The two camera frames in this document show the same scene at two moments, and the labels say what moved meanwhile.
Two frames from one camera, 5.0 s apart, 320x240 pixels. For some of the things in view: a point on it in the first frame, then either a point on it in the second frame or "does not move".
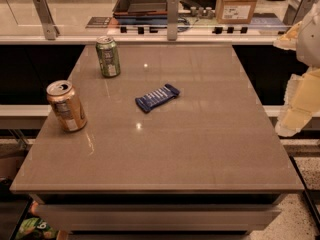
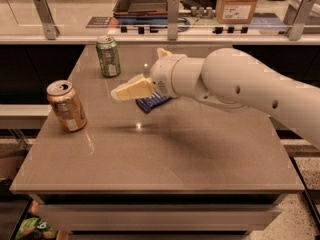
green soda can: (108, 56) does not move
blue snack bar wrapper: (145, 102) does not move
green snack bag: (36, 228) does not move
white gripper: (309, 42) -> (162, 73)
